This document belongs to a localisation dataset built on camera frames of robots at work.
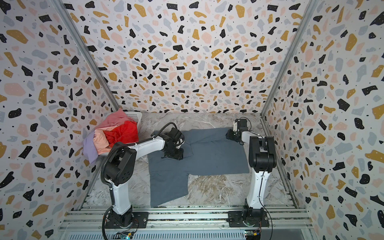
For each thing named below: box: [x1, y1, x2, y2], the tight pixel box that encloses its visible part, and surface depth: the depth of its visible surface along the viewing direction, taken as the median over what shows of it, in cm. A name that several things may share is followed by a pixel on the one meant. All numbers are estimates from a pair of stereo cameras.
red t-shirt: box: [103, 120, 139, 148], surface depth 92 cm
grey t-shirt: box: [147, 128, 250, 207], surface depth 94 cm
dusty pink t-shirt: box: [94, 108, 136, 128], surface depth 105 cm
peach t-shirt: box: [93, 125, 118, 155], surface depth 87 cm
